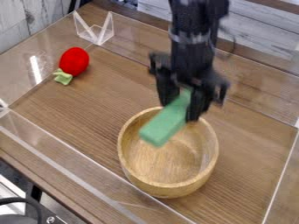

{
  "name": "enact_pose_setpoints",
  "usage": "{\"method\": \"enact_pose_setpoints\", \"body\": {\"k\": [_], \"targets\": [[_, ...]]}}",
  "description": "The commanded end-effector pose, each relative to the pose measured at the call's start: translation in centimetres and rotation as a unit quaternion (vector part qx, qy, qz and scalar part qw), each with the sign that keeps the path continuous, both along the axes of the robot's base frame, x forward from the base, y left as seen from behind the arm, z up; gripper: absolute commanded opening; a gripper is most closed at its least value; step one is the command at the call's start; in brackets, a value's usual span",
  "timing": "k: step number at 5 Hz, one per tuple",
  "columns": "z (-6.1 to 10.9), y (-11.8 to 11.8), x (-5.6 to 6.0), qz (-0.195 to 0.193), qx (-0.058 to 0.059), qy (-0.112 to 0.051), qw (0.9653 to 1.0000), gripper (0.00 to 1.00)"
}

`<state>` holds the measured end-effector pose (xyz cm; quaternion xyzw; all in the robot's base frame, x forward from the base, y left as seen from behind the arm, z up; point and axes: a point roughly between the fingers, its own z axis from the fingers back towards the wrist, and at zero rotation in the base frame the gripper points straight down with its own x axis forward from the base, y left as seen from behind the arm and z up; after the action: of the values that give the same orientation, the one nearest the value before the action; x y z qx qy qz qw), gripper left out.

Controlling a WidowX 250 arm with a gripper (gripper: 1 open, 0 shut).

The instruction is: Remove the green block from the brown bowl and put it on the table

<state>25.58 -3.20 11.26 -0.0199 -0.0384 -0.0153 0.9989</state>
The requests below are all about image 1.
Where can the green rectangular block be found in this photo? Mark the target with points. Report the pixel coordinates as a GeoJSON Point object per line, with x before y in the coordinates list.
{"type": "Point", "coordinates": [167, 122]}

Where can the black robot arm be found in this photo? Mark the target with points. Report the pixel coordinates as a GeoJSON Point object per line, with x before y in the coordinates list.
{"type": "Point", "coordinates": [196, 22]}

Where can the clear acrylic front wall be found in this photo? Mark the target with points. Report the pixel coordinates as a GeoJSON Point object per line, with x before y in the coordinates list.
{"type": "Point", "coordinates": [84, 186]}

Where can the clear acrylic corner bracket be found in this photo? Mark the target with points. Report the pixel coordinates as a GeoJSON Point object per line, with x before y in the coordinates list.
{"type": "Point", "coordinates": [95, 34]}

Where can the red plush strawberry toy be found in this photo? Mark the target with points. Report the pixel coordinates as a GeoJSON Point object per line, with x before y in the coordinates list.
{"type": "Point", "coordinates": [73, 63]}

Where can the light wooden bowl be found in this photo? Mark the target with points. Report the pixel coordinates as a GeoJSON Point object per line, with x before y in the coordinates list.
{"type": "Point", "coordinates": [173, 170]}

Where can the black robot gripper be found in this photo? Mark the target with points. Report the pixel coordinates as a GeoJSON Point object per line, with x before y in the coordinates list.
{"type": "Point", "coordinates": [185, 67]}

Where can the black metal table mount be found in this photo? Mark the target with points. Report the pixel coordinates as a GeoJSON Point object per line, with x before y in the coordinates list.
{"type": "Point", "coordinates": [36, 210]}

